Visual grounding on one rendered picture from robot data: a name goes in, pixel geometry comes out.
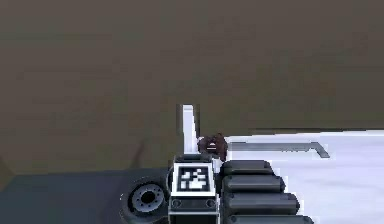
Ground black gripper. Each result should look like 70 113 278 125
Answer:
119 175 172 224

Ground white upright strip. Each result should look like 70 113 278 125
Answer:
181 104 200 156

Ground brown lumpy small object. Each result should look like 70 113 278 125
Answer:
197 133 230 162

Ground dark grey flat slab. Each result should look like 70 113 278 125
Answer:
0 167 175 224

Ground white door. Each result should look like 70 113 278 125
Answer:
220 129 384 224

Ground grey door handle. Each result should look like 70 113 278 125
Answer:
229 141 331 160

